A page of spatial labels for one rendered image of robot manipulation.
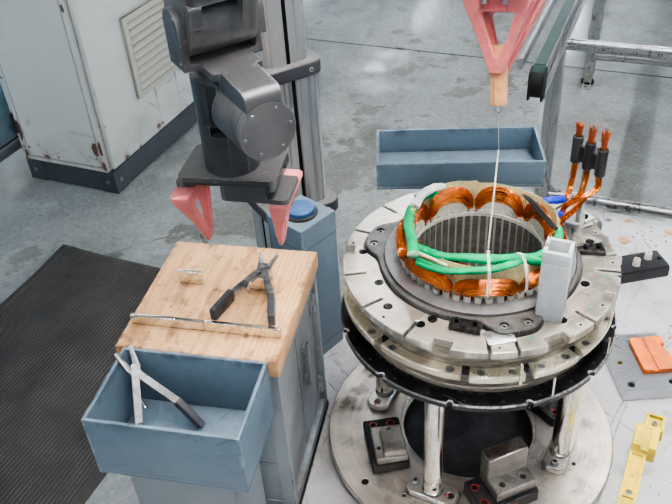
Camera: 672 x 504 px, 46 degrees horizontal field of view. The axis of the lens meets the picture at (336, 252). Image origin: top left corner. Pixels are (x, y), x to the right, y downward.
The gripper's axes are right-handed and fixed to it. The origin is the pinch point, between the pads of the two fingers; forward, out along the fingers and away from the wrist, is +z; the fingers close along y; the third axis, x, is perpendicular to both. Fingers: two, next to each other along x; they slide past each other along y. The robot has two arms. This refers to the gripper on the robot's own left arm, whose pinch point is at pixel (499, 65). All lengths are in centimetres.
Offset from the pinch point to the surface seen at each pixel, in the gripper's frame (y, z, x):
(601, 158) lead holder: 9.6, 9.7, -9.5
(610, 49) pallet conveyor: 175, 1, 16
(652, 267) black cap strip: 61, 35, -12
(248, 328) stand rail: -10.5, 29.5, 23.0
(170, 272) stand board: -4.9, 27.0, 38.3
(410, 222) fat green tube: 1.4, 17.8, 9.1
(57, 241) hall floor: 125, 76, 195
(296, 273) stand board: 1.0, 26.2, 23.5
